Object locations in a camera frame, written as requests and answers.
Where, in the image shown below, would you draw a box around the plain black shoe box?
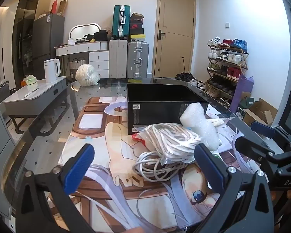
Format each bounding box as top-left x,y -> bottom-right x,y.
130,13 -> 145,25

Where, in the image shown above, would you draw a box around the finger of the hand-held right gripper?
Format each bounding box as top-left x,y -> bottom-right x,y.
251,121 -> 291,148
235,136 -> 291,173

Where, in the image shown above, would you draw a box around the beige wooden door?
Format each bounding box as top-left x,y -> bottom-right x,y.
152,0 -> 197,78

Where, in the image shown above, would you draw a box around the white suitcase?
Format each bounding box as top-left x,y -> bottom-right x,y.
109,39 -> 128,78

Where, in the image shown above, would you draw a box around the grey refrigerator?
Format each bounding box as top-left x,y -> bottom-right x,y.
32,13 -> 65,78

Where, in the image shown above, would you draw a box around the white sneakers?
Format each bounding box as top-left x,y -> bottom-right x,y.
189,79 -> 206,89

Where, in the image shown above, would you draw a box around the dark green box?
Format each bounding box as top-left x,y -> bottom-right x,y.
241,97 -> 255,110

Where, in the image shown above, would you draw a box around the black umbrella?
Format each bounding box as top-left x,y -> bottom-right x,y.
175,57 -> 197,82

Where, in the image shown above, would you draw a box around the wicker basket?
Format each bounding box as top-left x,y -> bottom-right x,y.
69,58 -> 86,77

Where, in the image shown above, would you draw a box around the oval white mirror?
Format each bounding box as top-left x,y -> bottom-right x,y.
68,23 -> 103,40

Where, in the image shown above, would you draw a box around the printed table mat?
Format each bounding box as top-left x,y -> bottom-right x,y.
58,97 -> 282,233

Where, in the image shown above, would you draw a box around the white electric kettle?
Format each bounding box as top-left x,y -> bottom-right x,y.
44,59 -> 61,83

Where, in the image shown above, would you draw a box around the teal suitcase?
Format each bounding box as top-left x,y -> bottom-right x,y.
112,5 -> 131,39

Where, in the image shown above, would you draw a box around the metal shoe rack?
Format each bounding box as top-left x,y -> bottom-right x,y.
205,37 -> 249,107

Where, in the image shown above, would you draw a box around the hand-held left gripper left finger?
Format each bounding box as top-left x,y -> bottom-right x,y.
16,143 -> 95,233

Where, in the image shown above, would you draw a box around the grey side table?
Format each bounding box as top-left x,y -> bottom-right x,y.
3,76 -> 71,136

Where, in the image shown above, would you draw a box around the black shoe box red logo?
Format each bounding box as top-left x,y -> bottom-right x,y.
130,24 -> 144,35

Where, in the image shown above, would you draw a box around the silver suitcase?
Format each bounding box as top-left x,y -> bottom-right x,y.
127,41 -> 149,78

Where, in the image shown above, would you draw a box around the group of assorted shoes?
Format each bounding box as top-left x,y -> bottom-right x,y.
206,36 -> 248,107

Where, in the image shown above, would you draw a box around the black cardboard box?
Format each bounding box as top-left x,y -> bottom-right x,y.
126,83 -> 209,135

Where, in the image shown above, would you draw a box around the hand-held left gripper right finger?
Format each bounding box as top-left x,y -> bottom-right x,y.
194,143 -> 275,233

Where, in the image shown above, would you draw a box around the black bag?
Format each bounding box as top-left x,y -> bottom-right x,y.
94,30 -> 108,42

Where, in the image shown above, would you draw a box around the white packet with red edges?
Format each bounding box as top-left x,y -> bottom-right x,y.
132,132 -> 146,142

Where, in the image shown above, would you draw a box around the dark glass cabinet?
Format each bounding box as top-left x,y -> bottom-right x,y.
12,0 -> 53,88

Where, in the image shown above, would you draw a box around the large white plastic-wrapped bundle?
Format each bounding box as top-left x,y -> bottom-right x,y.
75,64 -> 100,87

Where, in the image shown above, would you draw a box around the open brown cardboard box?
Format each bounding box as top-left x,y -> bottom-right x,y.
242,98 -> 278,127

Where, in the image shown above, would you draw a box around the green and white tissue box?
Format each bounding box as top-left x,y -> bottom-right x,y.
24,74 -> 38,85

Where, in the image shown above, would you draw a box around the bag of white cords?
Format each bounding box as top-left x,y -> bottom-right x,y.
138,123 -> 203,163

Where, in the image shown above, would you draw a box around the white foam sheet roll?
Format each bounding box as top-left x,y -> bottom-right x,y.
179,103 -> 221,151

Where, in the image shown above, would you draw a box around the flat brown cardboard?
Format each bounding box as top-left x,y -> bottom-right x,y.
57,0 -> 69,16

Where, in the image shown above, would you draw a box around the white dresser with drawers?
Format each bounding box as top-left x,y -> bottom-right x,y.
55,41 -> 110,78

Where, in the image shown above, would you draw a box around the purple bag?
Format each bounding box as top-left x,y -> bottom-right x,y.
230,74 -> 254,116

